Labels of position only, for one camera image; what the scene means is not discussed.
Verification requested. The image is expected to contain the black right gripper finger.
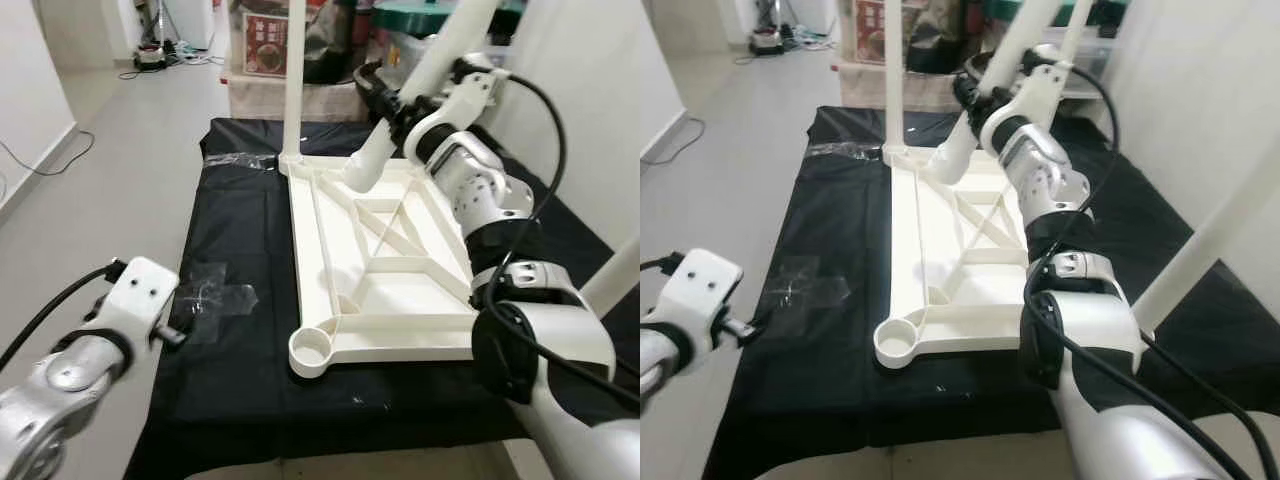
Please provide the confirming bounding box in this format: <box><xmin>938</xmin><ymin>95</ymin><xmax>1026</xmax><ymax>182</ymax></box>
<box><xmin>952</xmin><ymin>70</ymin><xmax>986</xmax><ymax>111</ymax></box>
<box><xmin>374</xmin><ymin>85</ymin><xmax>406</xmax><ymax>126</ymax></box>

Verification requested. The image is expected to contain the large black basin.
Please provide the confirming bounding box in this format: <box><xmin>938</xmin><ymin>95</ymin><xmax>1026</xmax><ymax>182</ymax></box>
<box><xmin>352</xmin><ymin>58</ymin><xmax>401</xmax><ymax>106</ymax></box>

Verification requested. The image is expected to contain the clear tape patch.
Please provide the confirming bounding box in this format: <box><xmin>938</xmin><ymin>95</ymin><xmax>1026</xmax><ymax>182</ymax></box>
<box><xmin>178</xmin><ymin>262</ymin><xmax>259</xmax><ymax>346</ymax></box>
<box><xmin>770</xmin><ymin>255</ymin><xmax>851</xmax><ymax>321</ymax></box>

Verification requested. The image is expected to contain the beige cloth covered bench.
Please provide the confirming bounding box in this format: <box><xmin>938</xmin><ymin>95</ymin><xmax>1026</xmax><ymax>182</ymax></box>
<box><xmin>228</xmin><ymin>75</ymin><xmax>371</xmax><ymax>123</ymax></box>
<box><xmin>838</xmin><ymin>65</ymin><xmax>976</xmax><ymax>113</ymax></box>

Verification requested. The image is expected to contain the black plastic bag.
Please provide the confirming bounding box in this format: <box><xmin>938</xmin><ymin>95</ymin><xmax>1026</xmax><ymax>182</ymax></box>
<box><xmin>908</xmin><ymin>0</ymin><xmax>976</xmax><ymax>76</ymax></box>
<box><xmin>305</xmin><ymin>5</ymin><xmax>366</xmax><ymax>86</ymax></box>

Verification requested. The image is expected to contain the green round pot lid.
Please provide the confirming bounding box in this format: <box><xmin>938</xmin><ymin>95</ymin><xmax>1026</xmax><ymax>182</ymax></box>
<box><xmin>985</xmin><ymin>0</ymin><xmax>1131</xmax><ymax>26</ymax></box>
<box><xmin>375</xmin><ymin>0</ymin><xmax>526</xmax><ymax>31</ymax></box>

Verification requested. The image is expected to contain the black tablecloth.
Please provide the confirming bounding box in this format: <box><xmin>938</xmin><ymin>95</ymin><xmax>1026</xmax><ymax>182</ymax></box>
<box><xmin>125</xmin><ymin>115</ymin><xmax>641</xmax><ymax>479</ymax></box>
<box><xmin>700</xmin><ymin>105</ymin><xmax>1280</xmax><ymax>479</ymax></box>

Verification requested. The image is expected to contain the red printed carton box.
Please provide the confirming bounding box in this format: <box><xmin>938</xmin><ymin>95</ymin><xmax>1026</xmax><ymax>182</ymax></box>
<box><xmin>855</xmin><ymin>0</ymin><xmax>891</xmax><ymax>66</ymax></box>
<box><xmin>243</xmin><ymin>10</ymin><xmax>291</xmax><ymax>76</ymax></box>

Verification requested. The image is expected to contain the clear tape strip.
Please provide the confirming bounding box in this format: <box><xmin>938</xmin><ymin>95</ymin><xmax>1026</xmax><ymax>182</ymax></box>
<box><xmin>805</xmin><ymin>143</ymin><xmax>881</xmax><ymax>161</ymax></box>
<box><xmin>205</xmin><ymin>152</ymin><xmax>276</xmax><ymax>171</ymax></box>

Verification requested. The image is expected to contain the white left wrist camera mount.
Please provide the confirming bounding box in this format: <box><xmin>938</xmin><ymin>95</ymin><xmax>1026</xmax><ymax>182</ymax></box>
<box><xmin>100</xmin><ymin>257</ymin><xmax>181</xmax><ymax>346</ymax></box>
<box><xmin>660</xmin><ymin>250</ymin><xmax>746</xmax><ymax>346</ymax></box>

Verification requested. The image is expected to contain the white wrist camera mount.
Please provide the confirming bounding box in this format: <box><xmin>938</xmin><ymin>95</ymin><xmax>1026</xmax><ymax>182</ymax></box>
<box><xmin>1005</xmin><ymin>62</ymin><xmax>1076</xmax><ymax>131</ymax></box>
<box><xmin>420</xmin><ymin>68</ymin><xmax>511</xmax><ymax>141</ymax></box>
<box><xmin>660</xmin><ymin>250</ymin><xmax>746</xmax><ymax>346</ymax></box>
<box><xmin>100</xmin><ymin>257</ymin><xmax>181</xmax><ymax>346</ymax></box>

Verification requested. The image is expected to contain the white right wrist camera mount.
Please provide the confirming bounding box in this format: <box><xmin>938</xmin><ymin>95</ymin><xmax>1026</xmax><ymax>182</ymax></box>
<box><xmin>420</xmin><ymin>68</ymin><xmax>511</xmax><ymax>141</ymax></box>
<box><xmin>1005</xmin><ymin>62</ymin><xmax>1076</xmax><ymax>131</ymax></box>

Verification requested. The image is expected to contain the black floor cable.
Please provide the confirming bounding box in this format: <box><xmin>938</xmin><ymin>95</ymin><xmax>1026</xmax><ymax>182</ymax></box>
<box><xmin>0</xmin><ymin>130</ymin><xmax>96</xmax><ymax>179</ymax></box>
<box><xmin>640</xmin><ymin>118</ymin><xmax>706</xmax><ymax>166</ymax></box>

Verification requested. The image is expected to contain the teal coiled cable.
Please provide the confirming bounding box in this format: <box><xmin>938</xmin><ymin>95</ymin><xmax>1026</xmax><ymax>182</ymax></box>
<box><xmin>175</xmin><ymin>40</ymin><xmax>226</xmax><ymax>66</ymax></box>

